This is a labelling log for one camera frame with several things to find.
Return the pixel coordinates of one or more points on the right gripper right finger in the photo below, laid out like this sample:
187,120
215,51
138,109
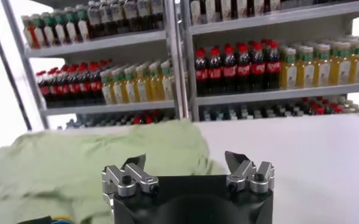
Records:
243,176

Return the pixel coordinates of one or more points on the green polo shirt with print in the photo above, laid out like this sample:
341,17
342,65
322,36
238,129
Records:
75,170

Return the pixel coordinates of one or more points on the black window post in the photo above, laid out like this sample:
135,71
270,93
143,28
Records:
10,76

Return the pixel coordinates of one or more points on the grey metal shelf rack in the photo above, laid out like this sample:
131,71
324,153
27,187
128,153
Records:
112,108
273,95

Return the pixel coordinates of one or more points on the cola bottle red cap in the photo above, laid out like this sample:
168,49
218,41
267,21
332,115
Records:
95,86
201,74
273,67
258,69
229,71
243,70
75,87
214,73
44,90
85,86
55,89
65,88

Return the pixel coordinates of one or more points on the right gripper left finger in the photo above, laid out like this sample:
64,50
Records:
130,178

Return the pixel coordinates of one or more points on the dark drink bottle blue label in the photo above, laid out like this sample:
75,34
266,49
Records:
95,21
136,13
122,15
149,12
109,18
159,12

